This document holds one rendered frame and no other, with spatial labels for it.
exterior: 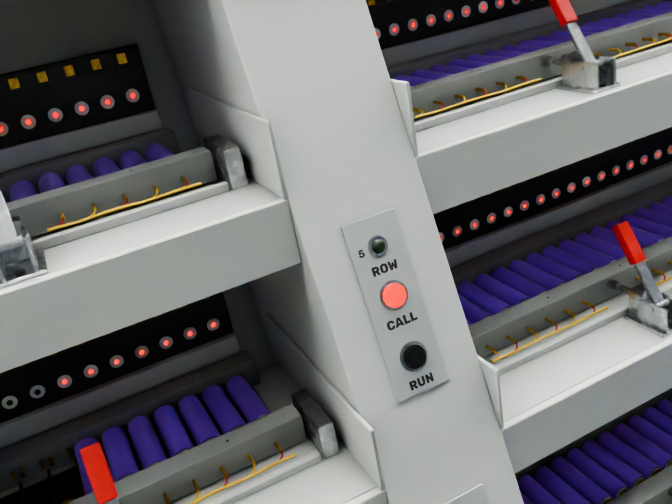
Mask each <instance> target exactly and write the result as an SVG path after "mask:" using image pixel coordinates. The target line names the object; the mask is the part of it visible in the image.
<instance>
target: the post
mask: <svg viewBox="0 0 672 504"><path fill-rule="evenodd" d="M151 3H152V6H153V9H154V11H155V14H156V17H157V20H158V23H159V26H160V29H161V32H162V35H163V38H164V40H165V43H166V46H167V49H168V52H169V55H170V58H171V61H172V64H173V66H174V69H175V72H176V75H177V78H178V81H179V84H180V87H181V90H182V93H183V95H184V98H185V101H186V104H187V107H188V110H189V113H190V116H191V119H192V122H193V124H194V127H195V130H196V133H197V136H198V139H199V142H200V145H201V147H203V145H202V141H201V137H200V133H199V130H198V126H197V122H196V118H195V115H194V111H193V107H192V103H191V100H190V96H189V92H188V89H193V90H195V91H197V92H200V93H202V94H205V95H207V96H210V97H212V98H214V99H217V100H219V101H222V102H224V103H227V104H229V105H232V106H234V107H236V108H239V109H241V110H244V111H246V112H249V113H251V114H253V115H256V116H258V117H261V118H263V119H266V120H268V121H270V122H271V124H272V128H273V133H274V137H275V142H276V147H277V151H278V156H279V160H280V165H281V169H282V174H283V179H284V183H285V188H286V192H287V197H288V198H287V199H288V202H289V206H290V211H291V215H292V220H293V224H294V229H295V234H296V238H297V243H298V247H299V252H300V256H301V261H302V262H301V263H299V264H296V265H294V266H291V267H288V268H286V269H283V270H280V271H277V272H275V273H272V274H269V275H266V276H264V277H261V278H258V279H256V280H253V281H250V282H248V284H249V287H250V290H251V292H252V295H253V298H254V301H255V304H256V307H257V310H258V313H259V316H260V319H261V321H262V324H263V327H264V330H265V333H266V336H267V339H268V342H269V345H270V348H271V350H272V353H273V356H274V359H275V362H276V363H277V359H276V355H275V351H274V347H273V343H272V339H271V335H270V331H269V327H268V323H267V319H266V314H267V313H268V314H269V315H270V316H271V317H272V318H273V319H274V320H275V321H276V322H277V323H278V325H279V326H280V327H281V328H282V329H283V330H284V331H285V332H286V333H287V334H288V336H289V337H290V338H291V339H292V340H293V341H294V342H295V343H296V344H297V346H298V347H299V348H300V349H301V350H302V351H303V352H304V353H305V354H306V355H307V357H308V358H309V359H310V360H311V361H312V362H313V363H314V364H315V365H316V367H317V368H318V369H319V370H320V371H321V372H322V373H323V374H324V375H325V376H326V378H327V379H328V380H329V381H330V382H331V383H332V384H333V385H334V386H335V388H336V389H337V390H338V391H339V392H340V393H341V394H342V395H343V396H344V397H345V399H346V400H347V401H348V402H349V403H350V404H351V405H352V406H353V407H354V408H355V410H356V411H357V412H358V413H359V414H360V415H361V416H362V417H363V418H364V420H365V421H366V422H367V423H368V424H369V425H370V426H371V427H372V428H373V429H374V433H375V438H376V443H377V449H378V454H379V459H380V464H381V469H382V475H383V480H384V485H385V491H386V496H387V501H388V504H444V503H446V502H448V501H450V500H452V499H454V498H455V497H457V496H459V495H461V494H463V493H465V492H467V491H468V490H470V489H472V488H474V487H476V486H478V485H479V484H483V486H484V489H485V493H486V496H487V499H488V502H489V504H524V502H523V499H522V496H521V493H520V490H519V486H518V483H517V480H516V477H515V474H514V471H513V467H512V464H511V461H510V458H509V455H508V451H507V448H506V445H505V442H504V439H503V436H502V432H501V429H500V426H499V423H498V420H497V417H496V413H495V410H494V407H493V404H492V401H491V397H490V394H489V391H488V388H487V385H486V382H485V378H484V375H483V372H482V369H481V366H480V363H479V359H478V356H477V353H476V350H475V347H474V343H473V340H472V337H471V334H470V331H469V328H468V324H467V321H466V318H465V315H464V312H463V309H462V305H461V302H460V299H459V296H458V293H457V289H456V286H455V283H454V280H453V277H452V274H451V270H450V267H449V264H448V261H447V258H446V255H445V251H444V248H443V245H442V242H441V239H440V235H439V232H438V229H437V226H436V223H435V220H434V216H433V213H432V210H431V207H430V204H429V201H428V197H427V194H426V191H425V188H424V185H423V181H422V178H421V175H420V172H419V169H418V166H417V162H416V159H415V156H414V153H413V150H412V147H411V143H410V140H409V137H408V134H407V131H406V127H405V124H404V121H403V118H402V115H401V112H400V108H399V105H398V102H397V99H396V96H395V93H394V89H393V86H392V83H391V80H390V77H389V73H388V70H387V67H386V64H385V61H384V58H383V54H382V51H381V48H380V45H379V42H378V39H377V35H376V32H375V29H374V26H373V23H372V19H371V16H370V13H369V10H368V7H367V4H366V0H151ZM392 208H395V211H396V215H397V218H398V221H399V224H400V227H401V230H402V233H403V236H404V239H405V243H406V246H407V249H408V252H409V255H410V258H411V261H412V264H413V268H414V271H415V274H416V277H417V280H418V283H419V286H420V289H421V293H422V296H423V299H424V302H425V305H426V308H427V311H428V314H429V318H430V321H431V324H432V327H433V330H434V333H435V336H436V339H437V343H438V346H439V349H440V352H441V355H442V358H443V361H444V364H445V368H446V371H447V374H448V377H449V380H447V381H445V382H443V383H440V384H438V385H436V386H434V387H432V388H430V389H428V390H426V391H423V392H421V393H419V394H417V395H415V396H413V397H411V398H408V399H406V400H404V401H402V402H400V403H399V402H398V401H397V398H396V395H395V392H394V389H393V386H392V383H391V380H390V377H389V374H388V371H387V368H386V365H385V361H384V358H383V355H382V352H381V349H380V346H379V343H378V340H377V337H376V334H375V331H374V328H373V325H372V322H371V319H370V316H369V313H368V310H367V307H366V304H365V301H364V298H363V295H362V292H361V289H360V285H359V282H358V279H357V276H356V273H355V270H354V267H353V264H352V261H351V258H350V255H349V252H348V249H347V246H346V243H345V240H344V237H343V234H342V231H341V227H342V226H345V225H347V224H350V223H353V222H356V221H359V220H362V219H364V218H367V217H370V216H373V215H376V214H378V213H381V212H384V211H387V210H390V209H392Z"/></svg>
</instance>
